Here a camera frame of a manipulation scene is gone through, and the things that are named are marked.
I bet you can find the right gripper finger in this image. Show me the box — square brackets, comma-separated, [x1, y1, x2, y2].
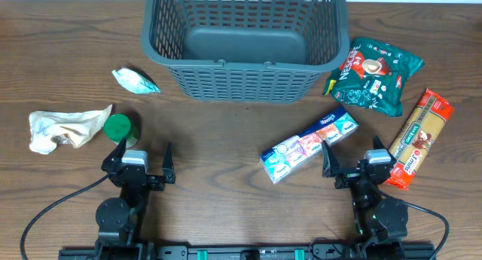
[373, 136, 396, 164]
[322, 141, 340, 178]

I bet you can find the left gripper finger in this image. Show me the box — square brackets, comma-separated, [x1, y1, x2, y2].
[101, 137, 127, 172]
[162, 142, 176, 184]

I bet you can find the green lidded jar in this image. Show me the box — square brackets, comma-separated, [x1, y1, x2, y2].
[103, 114, 139, 148]

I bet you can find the red spaghetti pasta packet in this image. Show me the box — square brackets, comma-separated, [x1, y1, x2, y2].
[386, 89, 453, 189]

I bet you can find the left black cable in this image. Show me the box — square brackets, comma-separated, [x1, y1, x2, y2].
[19, 173, 112, 260]

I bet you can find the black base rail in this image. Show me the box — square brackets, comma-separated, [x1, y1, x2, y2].
[58, 242, 435, 260]

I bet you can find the beige paper bag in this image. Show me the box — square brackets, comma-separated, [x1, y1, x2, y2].
[29, 105, 112, 154]

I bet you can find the black cable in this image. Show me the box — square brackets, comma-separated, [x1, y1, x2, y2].
[378, 190, 450, 260]
[19, 173, 112, 260]

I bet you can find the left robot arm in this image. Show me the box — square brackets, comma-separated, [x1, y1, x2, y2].
[94, 139, 175, 259]

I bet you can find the green Nescafe coffee bag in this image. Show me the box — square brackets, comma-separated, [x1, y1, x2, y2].
[323, 38, 425, 117]

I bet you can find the right black cable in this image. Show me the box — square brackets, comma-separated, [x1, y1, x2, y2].
[378, 190, 450, 260]

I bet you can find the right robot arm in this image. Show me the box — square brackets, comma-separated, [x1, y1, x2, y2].
[322, 136, 408, 259]

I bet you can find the Kleenex tissue multipack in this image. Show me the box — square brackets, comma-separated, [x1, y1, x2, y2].
[260, 106, 359, 184]

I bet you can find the small teal snack packet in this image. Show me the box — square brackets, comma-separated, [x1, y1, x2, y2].
[111, 67, 160, 94]

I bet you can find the grey plastic lattice basket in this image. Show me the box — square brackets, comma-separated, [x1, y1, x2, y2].
[141, 0, 349, 102]

